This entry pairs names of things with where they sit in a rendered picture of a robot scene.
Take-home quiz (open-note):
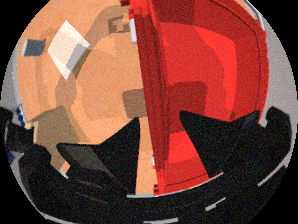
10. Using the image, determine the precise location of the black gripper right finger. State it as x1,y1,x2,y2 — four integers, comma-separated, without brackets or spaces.
180,111,261,179

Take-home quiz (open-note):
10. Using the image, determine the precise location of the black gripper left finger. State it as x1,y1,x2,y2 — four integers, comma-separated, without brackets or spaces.
56,117,140,196

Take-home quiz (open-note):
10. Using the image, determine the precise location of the grey cylinder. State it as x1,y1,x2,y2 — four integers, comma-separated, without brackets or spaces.
21,39,44,57

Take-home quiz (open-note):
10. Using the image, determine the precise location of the grey wire bar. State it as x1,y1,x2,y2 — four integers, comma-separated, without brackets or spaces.
129,19,154,165

